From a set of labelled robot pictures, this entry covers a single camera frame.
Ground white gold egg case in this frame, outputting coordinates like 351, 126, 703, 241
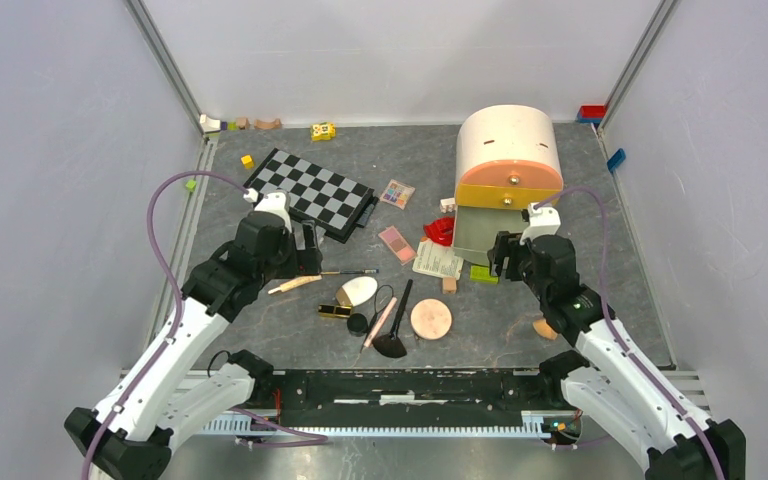
335, 276, 378, 307

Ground round pink powder compact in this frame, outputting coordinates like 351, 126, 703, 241
410, 298, 453, 340

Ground round drawer organizer box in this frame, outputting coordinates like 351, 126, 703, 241
452, 104, 564, 266

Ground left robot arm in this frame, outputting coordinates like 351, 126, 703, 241
64, 191, 322, 479

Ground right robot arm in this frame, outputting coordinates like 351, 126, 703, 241
488, 203, 746, 479

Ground orange makeup sponge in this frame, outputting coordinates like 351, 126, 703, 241
532, 318, 558, 341

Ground black makeup brush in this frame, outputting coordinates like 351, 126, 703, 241
372, 279, 414, 359

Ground beige concealer tube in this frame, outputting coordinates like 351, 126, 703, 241
268, 275, 322, 295

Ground green lego brick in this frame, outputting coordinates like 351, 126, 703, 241
469, 265, 499, 284

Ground small wooden cube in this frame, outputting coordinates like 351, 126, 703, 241
442, 277, 457, 294

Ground black gold lipstick case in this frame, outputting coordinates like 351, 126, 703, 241
317, 304, 353, 319

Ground black eyeliner pencil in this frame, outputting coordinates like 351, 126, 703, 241
320, 268, 380, 276

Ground red plastic arch toy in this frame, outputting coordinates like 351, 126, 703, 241
423, 216, 455, 247

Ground black white chessboard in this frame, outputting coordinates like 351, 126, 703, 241
243, 148, 377, 243

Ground white lego brick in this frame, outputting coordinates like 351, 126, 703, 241
439, 198, 457, 213

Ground small black round jar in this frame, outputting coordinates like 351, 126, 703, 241
346, 313, 369, 337

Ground yellow cube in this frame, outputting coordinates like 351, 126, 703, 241
241, 155, 255, 169

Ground pink blush palette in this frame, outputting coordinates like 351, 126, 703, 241
378, 226, 416, 265

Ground colourful eyeshadow palette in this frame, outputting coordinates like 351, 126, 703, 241
380, 179, 415, 210

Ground wooden arch block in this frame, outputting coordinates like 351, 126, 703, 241
252, 118, 283, 130

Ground yellow toy block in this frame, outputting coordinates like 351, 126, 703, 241
310, 122, 336, 142

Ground red blue blocks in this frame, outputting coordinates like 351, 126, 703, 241
576, 104, 607, 124

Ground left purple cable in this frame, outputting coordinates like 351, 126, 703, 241
79, 170, 258, 480

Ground blue block by wall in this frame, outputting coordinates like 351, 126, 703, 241
606, 148, 627, 174

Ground white corner bracket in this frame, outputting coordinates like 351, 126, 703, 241
198, 113, 224, 134

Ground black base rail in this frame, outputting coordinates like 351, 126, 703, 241
244, 368, 575, 429

